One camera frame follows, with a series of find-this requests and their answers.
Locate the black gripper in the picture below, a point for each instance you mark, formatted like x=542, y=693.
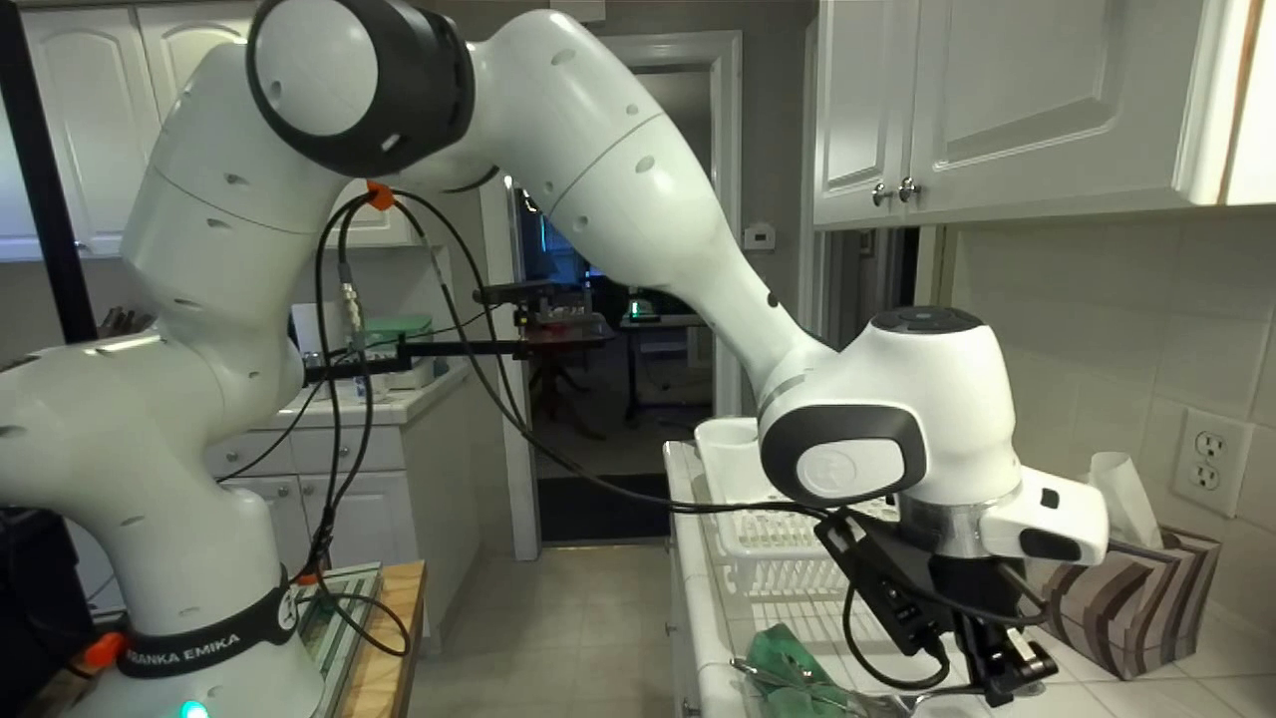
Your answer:
x=981, y=592

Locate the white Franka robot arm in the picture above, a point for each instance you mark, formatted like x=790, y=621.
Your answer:
x=600, y=172

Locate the silver metal spoon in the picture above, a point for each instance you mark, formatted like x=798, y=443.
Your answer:
x=798, y=688

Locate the white utensil cup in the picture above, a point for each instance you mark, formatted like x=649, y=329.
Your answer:
x=734, y=465

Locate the striped tissue box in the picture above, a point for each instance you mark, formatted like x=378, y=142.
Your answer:
x=1149, y=605

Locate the green dish cloth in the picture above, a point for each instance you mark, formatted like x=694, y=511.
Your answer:
x=779, y=661

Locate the white plastic dish rack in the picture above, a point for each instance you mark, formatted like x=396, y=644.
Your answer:
x=772, y=563

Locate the white power outlet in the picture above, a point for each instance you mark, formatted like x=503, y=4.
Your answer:
x=1212, y=460

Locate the dark desk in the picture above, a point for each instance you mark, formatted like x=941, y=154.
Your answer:
x=665, y=332

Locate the silver cabinet knob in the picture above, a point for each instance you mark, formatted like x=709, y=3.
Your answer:
x=879, y=192
x=912, y=190

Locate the white thermostat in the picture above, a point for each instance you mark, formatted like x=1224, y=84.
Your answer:
x=760, y=238

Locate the blue lit window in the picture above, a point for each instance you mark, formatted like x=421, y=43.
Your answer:
x=565, y=253

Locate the wooden table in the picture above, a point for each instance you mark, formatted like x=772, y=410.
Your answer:
x=391, y=650

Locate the white base cabinet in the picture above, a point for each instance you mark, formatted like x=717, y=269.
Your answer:
x=402, y=491

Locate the green box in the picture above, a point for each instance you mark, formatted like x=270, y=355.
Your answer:
x=391, y=332

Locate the white paper towel roll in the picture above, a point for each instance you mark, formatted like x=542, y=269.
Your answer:
x=310, y=329

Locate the black case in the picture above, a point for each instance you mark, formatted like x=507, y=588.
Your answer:
x=33, y=598

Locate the white kitchen corner cabinets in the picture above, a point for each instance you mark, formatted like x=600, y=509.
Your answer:
x=113, y=83

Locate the black tripod pole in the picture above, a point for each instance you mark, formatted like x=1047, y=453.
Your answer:
x=40, y=172

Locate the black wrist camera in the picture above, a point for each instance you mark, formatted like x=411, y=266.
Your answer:
x=889, y=585

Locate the white upper wall cabinet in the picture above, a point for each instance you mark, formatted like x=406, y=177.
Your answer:
x=1040, y=93

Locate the white door frame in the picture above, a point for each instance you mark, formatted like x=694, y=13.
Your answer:
x=727, y=132

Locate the black mounted camera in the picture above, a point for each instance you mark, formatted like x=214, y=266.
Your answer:
x=513, y=295

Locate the black camera mount rod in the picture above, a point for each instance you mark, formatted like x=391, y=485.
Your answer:
x=453, y=350

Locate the metal base frame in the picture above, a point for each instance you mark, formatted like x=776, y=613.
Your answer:
x=339, y=624

